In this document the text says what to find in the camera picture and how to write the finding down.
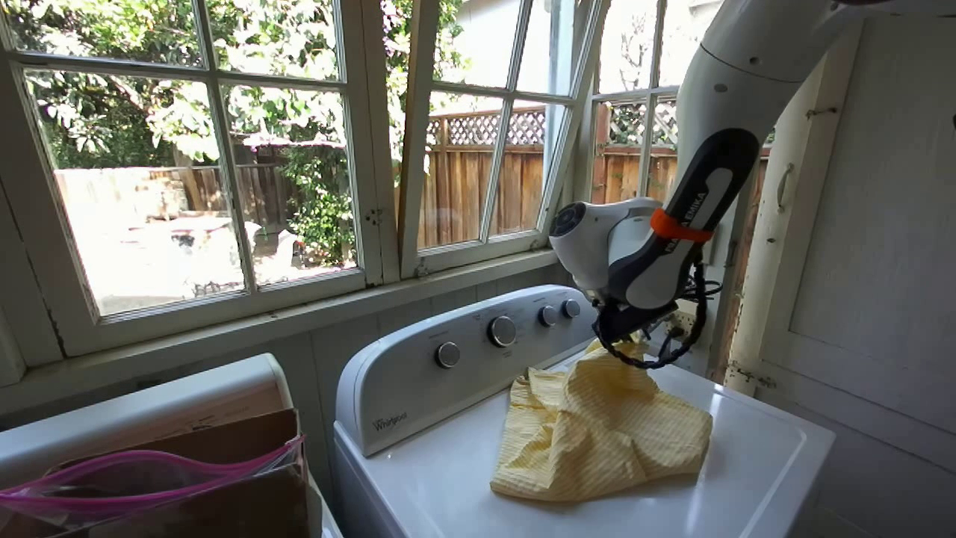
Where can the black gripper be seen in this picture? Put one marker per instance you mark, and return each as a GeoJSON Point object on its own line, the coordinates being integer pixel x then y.
{"type": "Point", "coordinates": [617, 322]}

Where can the yellow towel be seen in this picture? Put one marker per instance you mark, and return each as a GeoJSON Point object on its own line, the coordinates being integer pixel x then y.
{"type": "Point", "coordinates": [596, 429]}

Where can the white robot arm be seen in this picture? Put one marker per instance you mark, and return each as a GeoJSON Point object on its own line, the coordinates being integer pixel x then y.
{"type": "Point", "coordinates": [636, 257]}

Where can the white washing machine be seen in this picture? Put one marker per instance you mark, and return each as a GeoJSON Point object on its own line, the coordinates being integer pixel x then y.
{"type": "Point", "coordinates": [423, 407]}

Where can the white dryer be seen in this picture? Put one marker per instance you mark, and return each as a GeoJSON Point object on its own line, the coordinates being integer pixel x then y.
{"type": "Point", "coordinates": [218, 395]}

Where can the brown cardboard box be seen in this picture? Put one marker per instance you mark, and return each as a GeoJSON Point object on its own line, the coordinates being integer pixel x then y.
{"type": "Point", "coordinates": [269, 505]}

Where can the pink-edged plastic bag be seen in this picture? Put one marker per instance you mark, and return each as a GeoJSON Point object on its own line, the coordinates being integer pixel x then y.
{"type": "Point", "coordinates": [136, 479]}

